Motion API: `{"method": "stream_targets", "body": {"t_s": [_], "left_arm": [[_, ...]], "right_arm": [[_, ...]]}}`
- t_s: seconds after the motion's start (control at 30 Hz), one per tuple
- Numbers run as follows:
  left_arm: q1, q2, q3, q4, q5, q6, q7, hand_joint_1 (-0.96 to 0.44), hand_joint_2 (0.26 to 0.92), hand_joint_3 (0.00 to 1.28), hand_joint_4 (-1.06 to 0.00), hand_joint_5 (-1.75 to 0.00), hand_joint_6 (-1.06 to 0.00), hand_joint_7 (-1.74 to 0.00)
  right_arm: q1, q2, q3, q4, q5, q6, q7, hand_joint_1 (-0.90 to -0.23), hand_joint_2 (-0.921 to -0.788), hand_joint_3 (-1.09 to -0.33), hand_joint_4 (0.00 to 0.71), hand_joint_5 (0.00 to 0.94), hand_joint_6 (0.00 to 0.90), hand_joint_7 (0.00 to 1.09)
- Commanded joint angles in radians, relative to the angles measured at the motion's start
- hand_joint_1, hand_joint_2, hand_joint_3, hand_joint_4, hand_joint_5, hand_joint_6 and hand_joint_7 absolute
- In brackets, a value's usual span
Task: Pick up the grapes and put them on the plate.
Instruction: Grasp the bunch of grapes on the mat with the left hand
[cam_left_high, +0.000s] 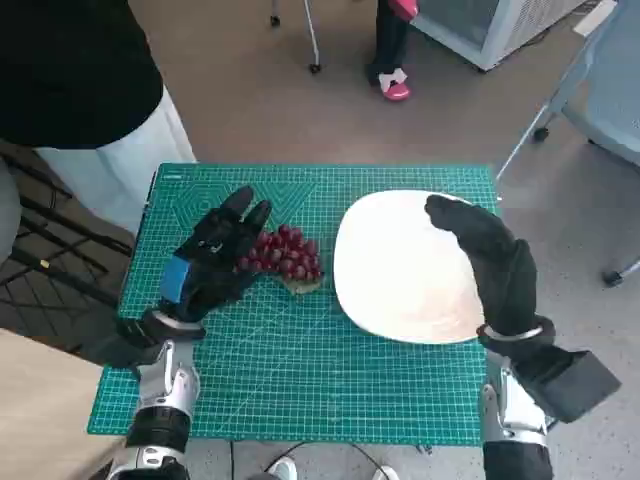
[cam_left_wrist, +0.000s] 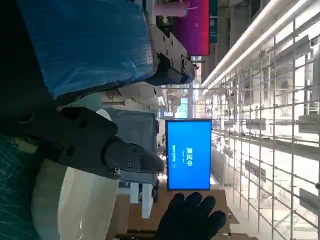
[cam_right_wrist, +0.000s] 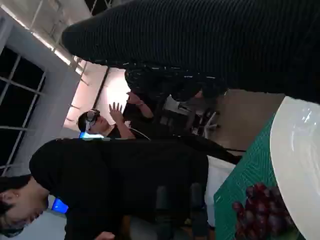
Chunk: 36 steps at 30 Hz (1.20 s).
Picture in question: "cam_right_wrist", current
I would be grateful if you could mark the person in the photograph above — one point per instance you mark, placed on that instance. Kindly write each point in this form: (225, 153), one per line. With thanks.
(117, 131)
(112, 180)

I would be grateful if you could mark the red toy grape bunch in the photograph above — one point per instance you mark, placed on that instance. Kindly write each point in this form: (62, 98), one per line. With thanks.
(262, 212)

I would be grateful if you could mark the long ceiling light strip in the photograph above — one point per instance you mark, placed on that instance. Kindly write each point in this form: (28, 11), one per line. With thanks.
(42, 40)

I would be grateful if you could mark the metal chair with casters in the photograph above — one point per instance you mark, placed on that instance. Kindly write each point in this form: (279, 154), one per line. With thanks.
(208, 122)

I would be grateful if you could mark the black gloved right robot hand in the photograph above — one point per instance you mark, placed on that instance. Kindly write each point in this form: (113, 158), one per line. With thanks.
(200, 37)

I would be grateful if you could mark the white plate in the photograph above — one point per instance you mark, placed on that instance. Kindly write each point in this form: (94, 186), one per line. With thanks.
(300, 162)

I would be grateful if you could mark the dark window with white bars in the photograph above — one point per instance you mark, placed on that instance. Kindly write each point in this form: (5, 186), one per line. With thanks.
(22, 112)

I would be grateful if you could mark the white headset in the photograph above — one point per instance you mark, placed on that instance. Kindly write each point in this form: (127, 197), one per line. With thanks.
(91, 118)

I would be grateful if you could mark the green cutting mat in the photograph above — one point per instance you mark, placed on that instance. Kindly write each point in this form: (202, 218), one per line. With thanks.
(250, 170)

